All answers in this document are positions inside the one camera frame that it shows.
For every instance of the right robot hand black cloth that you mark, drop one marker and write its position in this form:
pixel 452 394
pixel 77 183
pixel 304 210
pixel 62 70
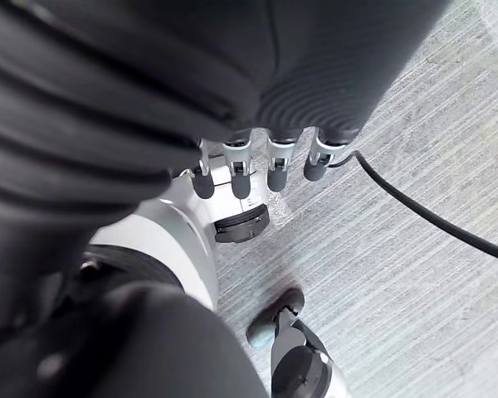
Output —
pixel 108 103

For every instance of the silver robot leg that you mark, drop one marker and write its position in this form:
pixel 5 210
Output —
pixel 311 373
pixel 178 240

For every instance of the dark robot foot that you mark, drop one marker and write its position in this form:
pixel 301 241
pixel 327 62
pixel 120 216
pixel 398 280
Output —
pixel 269 321

